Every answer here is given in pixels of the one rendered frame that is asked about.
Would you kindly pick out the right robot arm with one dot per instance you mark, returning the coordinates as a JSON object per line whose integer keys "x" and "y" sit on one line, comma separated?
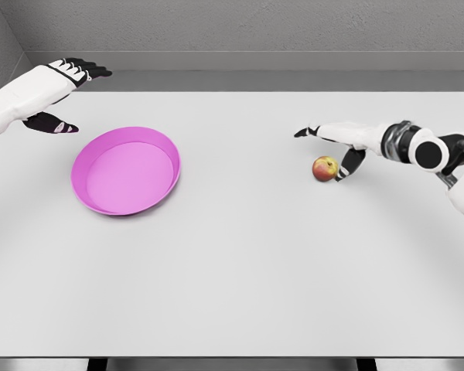
{"x": 425, "y": 148}

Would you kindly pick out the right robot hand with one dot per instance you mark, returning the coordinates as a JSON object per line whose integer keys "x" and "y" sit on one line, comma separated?
{"x": 340, "y": 133}

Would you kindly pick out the red yellow apple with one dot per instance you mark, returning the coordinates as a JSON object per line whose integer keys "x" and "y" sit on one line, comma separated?
{"x": 325, "y": 167}

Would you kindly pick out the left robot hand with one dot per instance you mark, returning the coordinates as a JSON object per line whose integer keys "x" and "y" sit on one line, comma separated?
{"x": 35, "y": 90}

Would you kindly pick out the pink round plate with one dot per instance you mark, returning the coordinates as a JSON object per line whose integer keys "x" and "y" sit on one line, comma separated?
{"x": 125, "y": 172}

